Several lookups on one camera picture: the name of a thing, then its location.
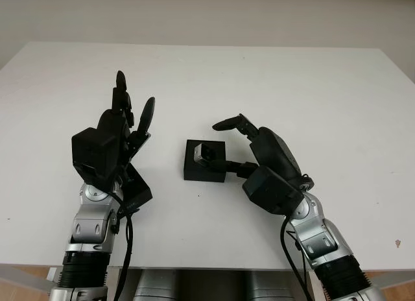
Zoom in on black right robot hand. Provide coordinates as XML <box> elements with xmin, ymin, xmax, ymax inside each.
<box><xmin>206</xmin><ymin>114</ymin><xmax>315</xmax><ymax>190</ymax></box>

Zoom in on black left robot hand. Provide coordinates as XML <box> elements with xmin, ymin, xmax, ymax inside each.
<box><xmin>97</xmin><ymin>70</ymin><xmax>156</xmax><ymax>185</ymax></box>

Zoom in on small silver depth camera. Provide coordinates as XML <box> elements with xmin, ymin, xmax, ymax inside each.
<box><xmin>193</xmin><ymin>144</ymin><xmax>217</xmax><ymax>167</ymax></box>

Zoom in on black RealSense box lid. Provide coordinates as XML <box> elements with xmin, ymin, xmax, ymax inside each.
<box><xmin>121</xmin><ymin>161</ymin><xmax>153</xmax><ymax>214</ymax></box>

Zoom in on silver right robot thigh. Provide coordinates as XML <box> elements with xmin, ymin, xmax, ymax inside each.
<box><xmin>249</xmin><ymin>271</ymin><xmax>311</xmax><ymax>301</ymax></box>

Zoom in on silver robot thigh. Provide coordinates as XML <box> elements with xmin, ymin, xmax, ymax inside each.
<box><xmin>249</xmin><ymin>271</ymin><xmax>311</xmax><ymax>301</ymax></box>
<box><xmin>134</xmin><ymin>271</ymin><xmax>178</xmax><ymax>301</ymax></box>

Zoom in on dark grey robot waist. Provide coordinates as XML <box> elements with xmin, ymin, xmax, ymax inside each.
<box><xmin>176</xmin><ymin>271</ymin><xmax>250</xmax><ymax>301</ymax></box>

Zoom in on silver left robot thigh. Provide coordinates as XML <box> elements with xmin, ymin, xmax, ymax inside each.
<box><xmin>134</xmin><ymin>271</ymin><xmax>178</xmax><ymax>301</ymax></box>

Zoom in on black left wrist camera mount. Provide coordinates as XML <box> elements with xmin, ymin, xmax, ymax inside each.
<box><xmin>71</xmin><ymin>127</ymin><xmax>126</xmax><ymax>188</ymax></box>

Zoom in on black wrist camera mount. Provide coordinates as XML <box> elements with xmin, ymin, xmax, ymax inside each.
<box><xmin>242</xmin><ymin>165</ymin><xmax>305</xmax><ymax>216</ymax></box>
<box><xmin>71</xmin><ymin>127</ymin><xmax>126</xmax><ymax>188</ymax></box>

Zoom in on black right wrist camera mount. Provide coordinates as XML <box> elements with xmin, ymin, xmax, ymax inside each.
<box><xmin>242</xmin><ymin>165</ymin><xmax>305</xmax><ymax>216</ymax></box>

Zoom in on black foam-lined camera box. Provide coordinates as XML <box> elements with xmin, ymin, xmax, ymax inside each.
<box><xmin>183</xmin><ymin>139</ymin><xmax>226</xmax><ymax>182</ymax></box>

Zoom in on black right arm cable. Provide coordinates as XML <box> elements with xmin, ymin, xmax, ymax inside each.
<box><xmin>280</xmin><ymin>216</ymin><xmax>312</xmax><ymax>301</ymax></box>

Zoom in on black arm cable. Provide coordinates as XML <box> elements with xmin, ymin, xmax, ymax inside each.
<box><xmin>280</xmin><ymin>216</ymin><xmax>312</xmax><ymax>301</ymax></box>
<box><xmin>112</xmin><ymin>190</ymin><xmax>136</xmax><ymax>301</ymax></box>

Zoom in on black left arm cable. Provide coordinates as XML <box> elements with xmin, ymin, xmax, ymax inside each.
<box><xmin>112</xmin><ymin>190</ymin><xmax>136</xmax><ymax>301</ymax></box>

